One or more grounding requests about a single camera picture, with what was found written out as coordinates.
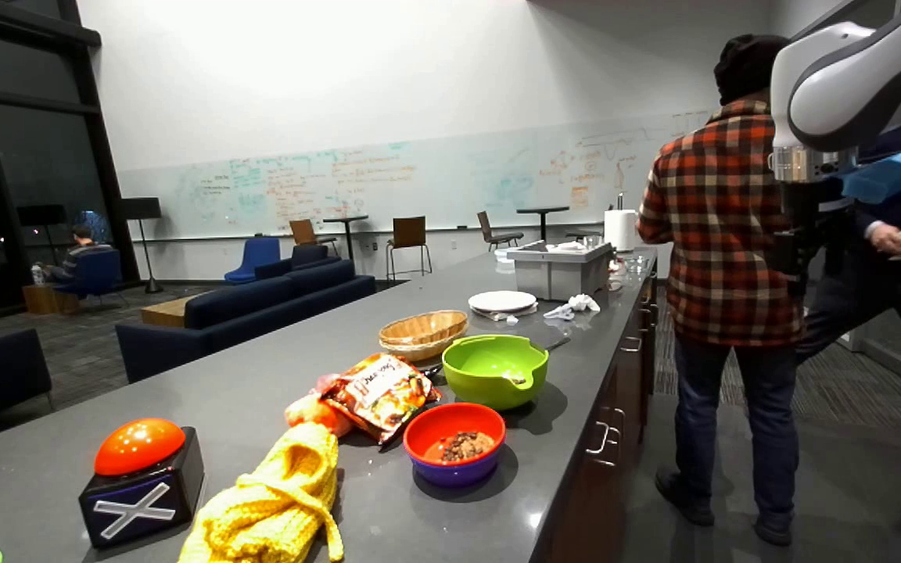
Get crumpled white wrapper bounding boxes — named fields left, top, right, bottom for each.
left=546, top=293, right=602, bottom=321

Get orange dome button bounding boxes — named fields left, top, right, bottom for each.
left=93, top=419, right=189, bottom=477

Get grey metal bin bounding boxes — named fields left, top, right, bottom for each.
left=511, top=245, right=614, bottom=299

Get green bowl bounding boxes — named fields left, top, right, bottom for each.
left=441, top=333, right=550, bottom=409

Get white plate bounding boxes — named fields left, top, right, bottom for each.
left=467, top=292, right=537, bottom=316

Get round high table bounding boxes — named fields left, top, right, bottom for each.
left=516, top=203, right=570, bottom=241

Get woven wicker basket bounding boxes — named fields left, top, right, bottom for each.
left=378, top=308, right=469, bottom=363

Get yellow knitted cloth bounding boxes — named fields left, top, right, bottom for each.
left=180, top=421, right=345, bottom=563

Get person in plaid shirt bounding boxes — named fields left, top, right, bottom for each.
left=635, top=33, right=802, bottom=548

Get wooden chair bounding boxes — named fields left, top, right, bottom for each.
left=386, top=215, right=433, bottom=276

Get blue armchair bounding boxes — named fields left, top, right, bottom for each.
left=225, top=233, right=278, bottom=284

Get dark blue sofa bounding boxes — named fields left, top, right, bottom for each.
left=117, top=258, right=377, bottom=381

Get white paper towel roll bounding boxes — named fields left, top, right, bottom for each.
left=604, top=209, right=640, bottom=251

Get snack bag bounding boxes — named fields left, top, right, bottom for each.
left=319, top=352, right=433, bottom=447

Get orange and blue bowl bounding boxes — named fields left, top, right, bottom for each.
left=405, top=400, right=506, bottom=486

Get blue wrist camera box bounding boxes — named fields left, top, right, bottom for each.
left=842, top=151, right=901, bottom=203

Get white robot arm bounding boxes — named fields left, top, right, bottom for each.
left=771, top=13, right=901, bottom=152

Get beans in bowl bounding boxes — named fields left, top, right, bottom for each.
left=425, top=430, right=494, bottom=466

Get black box with cross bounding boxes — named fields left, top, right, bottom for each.
left=77, top=426, right=202, bottom=550

